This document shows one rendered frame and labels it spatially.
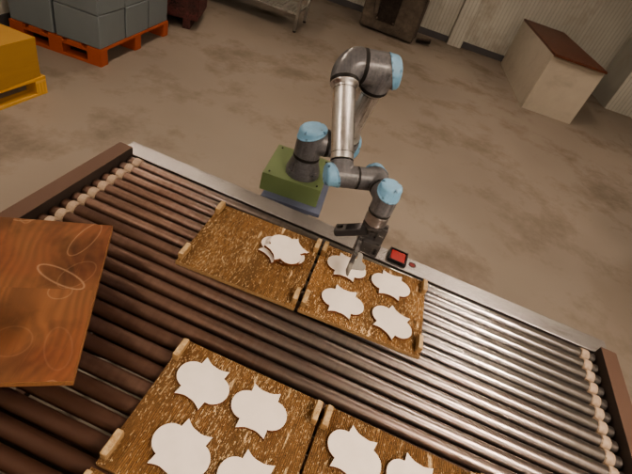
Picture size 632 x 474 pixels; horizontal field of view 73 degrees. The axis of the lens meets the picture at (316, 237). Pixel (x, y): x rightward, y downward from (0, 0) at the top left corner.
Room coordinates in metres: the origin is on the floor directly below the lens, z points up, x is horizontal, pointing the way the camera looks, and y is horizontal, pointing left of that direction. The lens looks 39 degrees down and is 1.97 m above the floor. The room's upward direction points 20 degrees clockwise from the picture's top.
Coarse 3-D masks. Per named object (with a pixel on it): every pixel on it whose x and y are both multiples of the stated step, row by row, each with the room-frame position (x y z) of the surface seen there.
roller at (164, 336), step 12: (96, 300) 0.69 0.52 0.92; (96, 312) 0.66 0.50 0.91; (108, 312) 0.67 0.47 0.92; (120, 312) 0.68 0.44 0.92; (120, 324) 0.65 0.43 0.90; (132, 324) 0.66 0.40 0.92; (144, 324) 0.67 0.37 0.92; (144, 336) 0.64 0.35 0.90; (156, 336) 0.65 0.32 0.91; (168, 336) 0.66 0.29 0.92; (168, 348) 0.64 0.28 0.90
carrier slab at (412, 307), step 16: (320, 256) 1.16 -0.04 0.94; (320, 272) 1.08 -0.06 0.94; (368, 272) 1.17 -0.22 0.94; (320, 288) 1.01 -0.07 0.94; (352, 288) 1.06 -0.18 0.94; (368, 288) 1.09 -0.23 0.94; (416, 288) 1.18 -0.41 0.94; (320, 304) 0.94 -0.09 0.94; (368, 304) 1.02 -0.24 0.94; (384, 304) 1.04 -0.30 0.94; (400, 304) 1.07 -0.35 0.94; (416, 304) 1.09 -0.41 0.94; (320, 320) 0.89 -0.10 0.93; (336, 320) 0.90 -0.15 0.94; (352, 320) 0.92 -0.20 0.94; (368, 320) 0.95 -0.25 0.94; (416, 320) 1.02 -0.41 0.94; (368, 336) 0.88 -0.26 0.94; (384, 336) 0.91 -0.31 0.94; (416, 336) 0.95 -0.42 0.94; (400, 352) 0.88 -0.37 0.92; (416, 352) 0.89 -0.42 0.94
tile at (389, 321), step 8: (376, 312) 0.98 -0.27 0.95; (384, 312) 0.99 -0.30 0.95; (392, 312) 1.01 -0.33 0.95; (376, 320) 0.95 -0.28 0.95; (384, 320) 0.96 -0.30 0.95; (392, 320) 0.97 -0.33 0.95; (400, 320) 0.98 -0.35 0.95; (408, 320) 1.00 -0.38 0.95; (384, 328) 0.93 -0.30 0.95; (392, 328) 0.94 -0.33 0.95; (400, 328) 0.95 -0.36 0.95; (408, 328) 0.96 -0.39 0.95; (392, 336) 0.91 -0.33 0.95; (400, 336) 0.92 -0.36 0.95; (408, 336) 0.93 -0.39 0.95
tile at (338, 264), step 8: (336, 256) 1.18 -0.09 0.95; (344, 256) 1.20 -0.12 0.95; (328, 264) 1.12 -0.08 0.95; (336, 264) 1.14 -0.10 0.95; (344, 264) 1.15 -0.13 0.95; (336, 272) 1.10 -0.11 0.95; (344, 272) 1.11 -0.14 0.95; (352, 272) 1.13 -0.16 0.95; (360, 272) 1.14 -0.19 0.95; (352, 280) 1.09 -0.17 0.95
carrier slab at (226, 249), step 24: (216, 216) 1.18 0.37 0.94; (240, 216) 1.22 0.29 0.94; (192, 240) 1.02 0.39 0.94; (216, 240) 1.06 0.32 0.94; (240, 240) 1.10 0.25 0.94; (312, 240) 1.24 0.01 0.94; (192, 264) 0.92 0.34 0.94; (216, 264) 0.95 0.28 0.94; (240, 264) 0.99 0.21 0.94; (264, 264) 1.03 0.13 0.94; (312, 264) 1.12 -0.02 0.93; (240, 288) 0.90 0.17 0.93; (264, 288) 0.93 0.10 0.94; (288, 288) 0.96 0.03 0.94
